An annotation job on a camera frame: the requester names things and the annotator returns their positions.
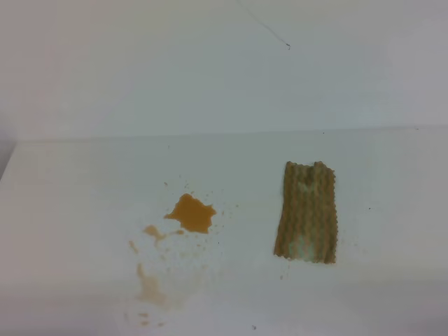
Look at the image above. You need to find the green coffee-stained rag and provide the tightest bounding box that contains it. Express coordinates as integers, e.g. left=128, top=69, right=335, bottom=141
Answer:
left=273, top=161, right=338, bottom=264

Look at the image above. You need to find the orange coffee puddle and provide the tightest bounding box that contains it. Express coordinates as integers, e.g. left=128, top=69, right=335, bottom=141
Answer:
left=164, top=193, right=216, bottom=234

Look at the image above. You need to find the pale coffee smear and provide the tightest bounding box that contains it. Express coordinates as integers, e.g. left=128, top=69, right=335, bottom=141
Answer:
left=136, top=263, right=167, bottom=307

